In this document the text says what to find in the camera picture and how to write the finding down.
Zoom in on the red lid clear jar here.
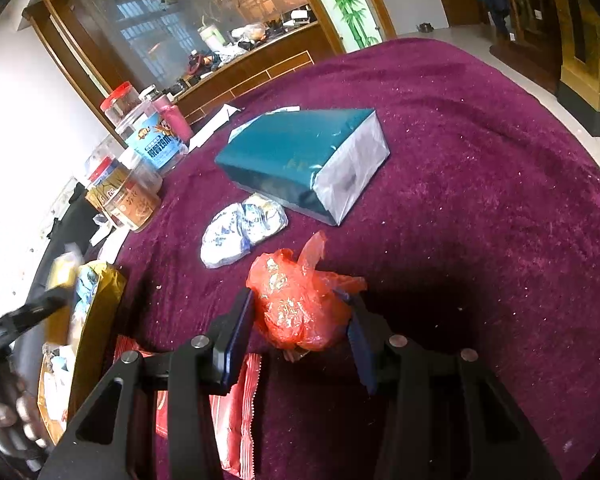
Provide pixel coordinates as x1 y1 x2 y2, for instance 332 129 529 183
100 81 146 135

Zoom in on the black chair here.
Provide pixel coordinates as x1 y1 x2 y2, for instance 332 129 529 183
44 179 110 272

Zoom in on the red plastic bag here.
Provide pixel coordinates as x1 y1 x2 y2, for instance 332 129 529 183
246 231 369 353

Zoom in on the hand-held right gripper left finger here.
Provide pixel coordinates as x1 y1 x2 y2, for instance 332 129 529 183
37 289 255 480

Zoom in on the bamboo picture panel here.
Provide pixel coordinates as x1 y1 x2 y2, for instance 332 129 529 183
300 0 387 54

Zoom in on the teal tissue pack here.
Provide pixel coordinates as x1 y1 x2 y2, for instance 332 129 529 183
214 107 392 226

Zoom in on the person's left hand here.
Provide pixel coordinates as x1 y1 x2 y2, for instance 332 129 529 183
0 374 51 458

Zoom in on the blue white foil packet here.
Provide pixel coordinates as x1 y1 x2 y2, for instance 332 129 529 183
200 204 255 270
240 192 289 250

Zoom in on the wooden staircase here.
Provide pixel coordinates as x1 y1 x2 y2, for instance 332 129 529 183
489 0 600 137

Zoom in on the brown label plastic jar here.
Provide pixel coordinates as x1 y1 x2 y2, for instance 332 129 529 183
85 162 164 234

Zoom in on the red snack packet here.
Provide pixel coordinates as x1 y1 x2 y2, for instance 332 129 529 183
114 334 264 479

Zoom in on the pink bottle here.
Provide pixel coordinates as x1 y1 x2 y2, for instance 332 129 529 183
152 97 194 142

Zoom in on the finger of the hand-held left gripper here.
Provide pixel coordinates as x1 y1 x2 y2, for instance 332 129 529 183
0 284 77 359

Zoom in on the white paper sheet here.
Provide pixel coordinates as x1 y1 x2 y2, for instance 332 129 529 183
187 102 244 152

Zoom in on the wooden glass cabinet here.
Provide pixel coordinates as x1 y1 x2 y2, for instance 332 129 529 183
22 0 343 127

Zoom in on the green lid cup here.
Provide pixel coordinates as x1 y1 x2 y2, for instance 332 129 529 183
197 22 229 57

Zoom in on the clear jar with colourful contents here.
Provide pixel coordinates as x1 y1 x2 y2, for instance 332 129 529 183
82 152 133 187

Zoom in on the yellow cardboard box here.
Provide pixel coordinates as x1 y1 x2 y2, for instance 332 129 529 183
36 254 129 447

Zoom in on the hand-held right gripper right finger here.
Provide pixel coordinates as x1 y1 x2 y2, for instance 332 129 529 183
337 289 561 480

